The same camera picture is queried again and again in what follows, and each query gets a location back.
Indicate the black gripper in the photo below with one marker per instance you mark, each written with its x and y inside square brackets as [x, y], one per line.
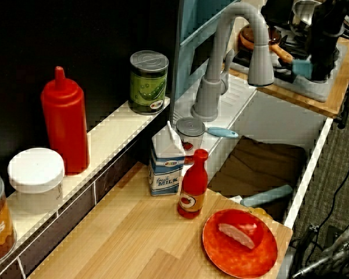
[322, 46]

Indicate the green pea can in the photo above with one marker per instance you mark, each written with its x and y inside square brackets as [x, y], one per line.
[148, 87]

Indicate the metal stand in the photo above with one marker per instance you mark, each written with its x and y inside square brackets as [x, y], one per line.
[337, 247]

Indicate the light blue bowl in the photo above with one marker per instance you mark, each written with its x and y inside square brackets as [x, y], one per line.
[302, 68]

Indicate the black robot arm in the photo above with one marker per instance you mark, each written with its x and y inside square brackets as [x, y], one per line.
[328, 14]

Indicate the yellow toy food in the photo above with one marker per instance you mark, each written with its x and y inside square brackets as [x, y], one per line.
[260, 211]

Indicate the red squeeze bottle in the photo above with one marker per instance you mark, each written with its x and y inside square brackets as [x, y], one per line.
[65, 122]

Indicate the wooden counter board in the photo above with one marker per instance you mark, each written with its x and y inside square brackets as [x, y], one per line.
[341, 87]

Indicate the white lidded jar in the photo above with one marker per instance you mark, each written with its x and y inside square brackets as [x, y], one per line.
[36, 171]

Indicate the brown cloth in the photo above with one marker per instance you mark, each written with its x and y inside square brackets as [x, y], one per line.
[259, 165]

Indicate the blue shelf rack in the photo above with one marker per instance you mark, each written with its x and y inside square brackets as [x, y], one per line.
[189, 17]

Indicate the blue white milk carton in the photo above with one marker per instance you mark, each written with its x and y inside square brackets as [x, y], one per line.
[165, 174]

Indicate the red sauce bottle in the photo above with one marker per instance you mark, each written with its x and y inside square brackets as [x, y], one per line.
[193, 186]

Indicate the grey toy faucet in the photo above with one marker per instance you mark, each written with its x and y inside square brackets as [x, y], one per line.
[209, 96]

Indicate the white toy sink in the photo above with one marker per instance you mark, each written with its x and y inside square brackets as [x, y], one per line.
[279, 122]

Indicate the toy stove with black burners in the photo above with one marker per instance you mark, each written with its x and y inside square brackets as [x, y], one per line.
[308, 90]

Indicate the orange plate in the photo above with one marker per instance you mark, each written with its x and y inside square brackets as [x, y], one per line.
[235, 258]

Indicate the steel pot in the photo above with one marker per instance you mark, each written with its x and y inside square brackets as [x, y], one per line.
[299, 13]

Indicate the red white food piece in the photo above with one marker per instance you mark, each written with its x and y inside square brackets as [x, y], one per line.
[244, 229]

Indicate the tomato can grey lid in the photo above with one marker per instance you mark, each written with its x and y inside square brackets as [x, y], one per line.
[190, 130]

